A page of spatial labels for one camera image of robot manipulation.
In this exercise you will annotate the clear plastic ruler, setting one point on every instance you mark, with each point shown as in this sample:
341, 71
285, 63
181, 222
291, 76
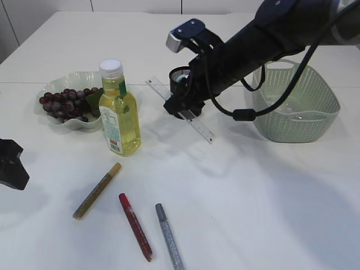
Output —
188, 115

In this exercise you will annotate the pale green wavy plate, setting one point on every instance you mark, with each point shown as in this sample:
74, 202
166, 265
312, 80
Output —
78, 81

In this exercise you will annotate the black mesh pen holder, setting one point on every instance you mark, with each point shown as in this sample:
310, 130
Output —
177, 87

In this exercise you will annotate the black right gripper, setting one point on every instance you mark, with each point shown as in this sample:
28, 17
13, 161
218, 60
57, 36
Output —
195, 88

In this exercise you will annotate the gold glitter pen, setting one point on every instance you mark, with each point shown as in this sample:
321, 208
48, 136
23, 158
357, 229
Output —
88, 202

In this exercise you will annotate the silver glitter pen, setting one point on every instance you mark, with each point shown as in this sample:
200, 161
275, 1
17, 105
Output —
169, 238

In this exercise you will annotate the blue capped scissors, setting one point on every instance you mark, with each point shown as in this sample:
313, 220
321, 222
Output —
181, 77

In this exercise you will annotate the red artificial grape bunch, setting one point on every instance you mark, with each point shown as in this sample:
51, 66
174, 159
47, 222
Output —
72, 104

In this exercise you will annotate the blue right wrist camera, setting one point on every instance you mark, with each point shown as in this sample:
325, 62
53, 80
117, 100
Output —
179, 36

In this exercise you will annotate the green woven plastic basket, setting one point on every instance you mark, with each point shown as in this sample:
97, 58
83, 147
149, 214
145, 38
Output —
306, 114

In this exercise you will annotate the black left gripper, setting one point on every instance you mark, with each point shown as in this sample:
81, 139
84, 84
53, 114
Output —
13, 173

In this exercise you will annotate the black blue right robot arm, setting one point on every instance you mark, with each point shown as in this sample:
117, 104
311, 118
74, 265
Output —
279, 29

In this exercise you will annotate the red glitter pen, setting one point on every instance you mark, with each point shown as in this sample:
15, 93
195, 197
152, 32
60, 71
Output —
136, 227

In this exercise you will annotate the yellow liquid plastic bottle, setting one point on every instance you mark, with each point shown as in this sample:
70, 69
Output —
118, 109

